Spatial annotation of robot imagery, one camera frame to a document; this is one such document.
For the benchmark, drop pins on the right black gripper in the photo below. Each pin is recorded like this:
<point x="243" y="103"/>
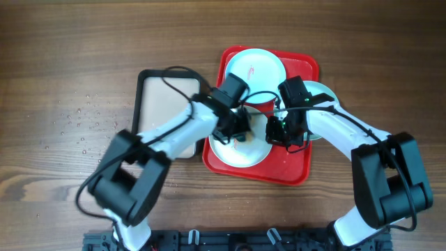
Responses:
<point x="272" y="138"/>

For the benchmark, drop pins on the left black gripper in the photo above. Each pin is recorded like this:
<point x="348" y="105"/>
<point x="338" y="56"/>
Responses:
<point x="240" y="123"/>

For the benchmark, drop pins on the white plate bottom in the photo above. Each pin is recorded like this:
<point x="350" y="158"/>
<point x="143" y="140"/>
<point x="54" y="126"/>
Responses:
<point x="249" y="152"/>

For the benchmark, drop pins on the light blue plate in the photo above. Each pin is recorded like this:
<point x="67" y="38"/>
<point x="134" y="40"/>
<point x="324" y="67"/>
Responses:
<point x="261" y="70"/>
<point x="314" y="88"/>

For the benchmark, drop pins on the light blue plate top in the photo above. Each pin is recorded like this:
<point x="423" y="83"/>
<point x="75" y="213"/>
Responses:
<point x="261" y="70"/>

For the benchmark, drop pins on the green dish sponge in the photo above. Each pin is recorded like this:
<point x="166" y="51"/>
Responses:
<point x="240" y="139"/>

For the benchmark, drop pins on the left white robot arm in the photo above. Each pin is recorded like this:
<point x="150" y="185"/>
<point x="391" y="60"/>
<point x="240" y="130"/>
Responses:
<point x="129" y="179"/>

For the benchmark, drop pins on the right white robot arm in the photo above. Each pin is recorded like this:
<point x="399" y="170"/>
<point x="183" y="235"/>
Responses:
<point x="390" y="183"/>

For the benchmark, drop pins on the red plastic tray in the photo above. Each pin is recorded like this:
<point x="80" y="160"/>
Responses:
<point x="279" y="166"/>

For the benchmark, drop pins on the black rectangular water tray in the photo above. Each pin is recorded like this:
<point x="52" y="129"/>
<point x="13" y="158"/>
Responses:
<point x="161" y="96"/>

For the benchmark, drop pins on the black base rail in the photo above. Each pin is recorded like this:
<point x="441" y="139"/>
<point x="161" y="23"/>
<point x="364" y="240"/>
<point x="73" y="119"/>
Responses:
<point x="273" y="239"/>

